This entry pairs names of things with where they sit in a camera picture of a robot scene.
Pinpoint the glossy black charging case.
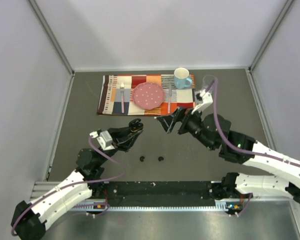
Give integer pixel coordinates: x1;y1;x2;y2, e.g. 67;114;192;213
128;118;144;133

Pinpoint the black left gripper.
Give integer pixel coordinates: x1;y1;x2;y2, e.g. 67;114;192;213
97;124;143;166

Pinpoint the light blue mug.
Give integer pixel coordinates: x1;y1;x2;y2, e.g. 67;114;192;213
174;67;193;90

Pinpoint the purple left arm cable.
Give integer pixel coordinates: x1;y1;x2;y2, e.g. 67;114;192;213
11;136;127;236

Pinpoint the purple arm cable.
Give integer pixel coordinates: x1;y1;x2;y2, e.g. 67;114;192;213
206;77;300;216
11;136;127;236

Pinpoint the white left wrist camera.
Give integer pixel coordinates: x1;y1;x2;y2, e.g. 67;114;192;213
89;130;115;151

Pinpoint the aluminium frame rail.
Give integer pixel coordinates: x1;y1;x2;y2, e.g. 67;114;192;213
29;181;300;213

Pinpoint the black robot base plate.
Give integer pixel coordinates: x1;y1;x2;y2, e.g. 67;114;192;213
99;181;241;208

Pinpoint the knife with pink handle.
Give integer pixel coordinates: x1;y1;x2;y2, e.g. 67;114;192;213
167;82;172;114

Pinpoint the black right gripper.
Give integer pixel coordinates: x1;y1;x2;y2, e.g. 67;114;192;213
157;104;217;152

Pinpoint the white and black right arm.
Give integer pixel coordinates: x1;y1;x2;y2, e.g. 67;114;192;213
157;107;300;204

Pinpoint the pink dotted plate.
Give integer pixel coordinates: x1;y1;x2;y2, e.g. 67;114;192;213
131;82;165;110

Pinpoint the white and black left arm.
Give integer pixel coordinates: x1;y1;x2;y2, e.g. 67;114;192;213
11;122;144;240

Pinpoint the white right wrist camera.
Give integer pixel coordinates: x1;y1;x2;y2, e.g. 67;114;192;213
191;89;213;115

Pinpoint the fork with pink handle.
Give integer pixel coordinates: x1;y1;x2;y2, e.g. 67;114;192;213
120;82;125;114

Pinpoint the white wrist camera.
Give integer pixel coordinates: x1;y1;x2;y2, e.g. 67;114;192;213
89;130;115;151
191;89;213;115

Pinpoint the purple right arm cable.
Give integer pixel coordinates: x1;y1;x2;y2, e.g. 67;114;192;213
206;77;300;216

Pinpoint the clear drinking glass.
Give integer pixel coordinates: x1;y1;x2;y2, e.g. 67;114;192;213
202;74;218;94

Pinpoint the colourful patchwork placemat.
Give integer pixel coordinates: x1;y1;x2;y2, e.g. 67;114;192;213
97;74;196;116

